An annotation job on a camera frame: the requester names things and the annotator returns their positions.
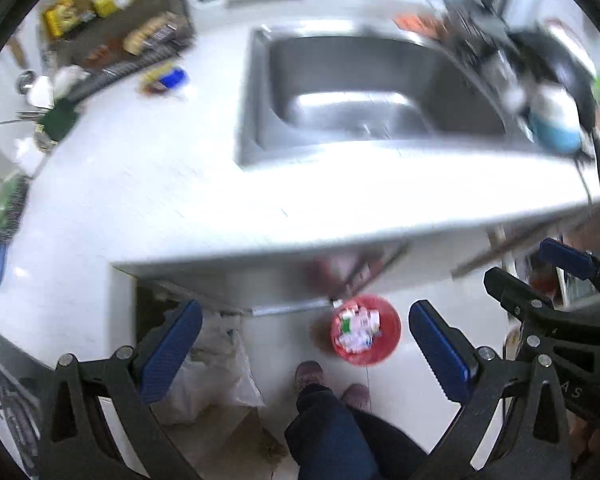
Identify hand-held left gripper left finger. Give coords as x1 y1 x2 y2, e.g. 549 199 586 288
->
39 299 204 480

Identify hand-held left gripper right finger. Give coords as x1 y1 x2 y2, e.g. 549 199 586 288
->
409 300 572 480

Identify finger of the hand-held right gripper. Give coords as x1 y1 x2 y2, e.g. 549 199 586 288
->
483 267 600 343
538 238 600 286

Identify red trash bin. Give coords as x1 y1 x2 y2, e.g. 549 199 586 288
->
329 294 402 367

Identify pile of white wrappers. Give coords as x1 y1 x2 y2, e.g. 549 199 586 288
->
334 305 383 353

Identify person's right hand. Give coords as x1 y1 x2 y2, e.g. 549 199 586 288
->
572 412 600 471

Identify wooden stick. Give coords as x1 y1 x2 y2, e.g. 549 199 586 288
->
451 212 588 278

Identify white plastic bag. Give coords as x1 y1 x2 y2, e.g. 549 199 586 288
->
152 310 265 427

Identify pink shoe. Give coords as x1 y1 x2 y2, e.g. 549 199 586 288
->
340 383 372 412
294 360 326 395

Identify person's dark blue pants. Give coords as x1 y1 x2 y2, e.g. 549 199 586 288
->
283 384 431 480

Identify blue and white pot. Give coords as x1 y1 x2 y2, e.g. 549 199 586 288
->
525 86 582 156

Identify black frying pan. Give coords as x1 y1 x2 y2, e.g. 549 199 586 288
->
507 27 597 133

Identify stainless steel sink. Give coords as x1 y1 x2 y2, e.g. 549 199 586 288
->
234 21 538 171

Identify dark green utensil holder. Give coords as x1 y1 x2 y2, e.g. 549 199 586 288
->
34 99 80 153

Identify blue round lid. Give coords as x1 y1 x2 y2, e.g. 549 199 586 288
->
159 66 188 90

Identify yellow seasoning packet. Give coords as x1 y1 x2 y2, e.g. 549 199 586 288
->
141 62 173 92

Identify orange cloth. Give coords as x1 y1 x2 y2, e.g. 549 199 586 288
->
394 11 443 37

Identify white garlic bulb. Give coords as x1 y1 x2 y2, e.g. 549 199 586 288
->
54 65 90 97

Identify white ceramic spoons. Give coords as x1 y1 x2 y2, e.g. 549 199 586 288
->
29 76 56 110

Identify ginger root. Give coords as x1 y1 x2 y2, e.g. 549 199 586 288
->
124 14 182 56

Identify metal cabinet rail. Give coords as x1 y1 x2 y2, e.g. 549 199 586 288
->
242 298 332 317

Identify black wire rack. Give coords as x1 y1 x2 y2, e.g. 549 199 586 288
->
42 0 197 93

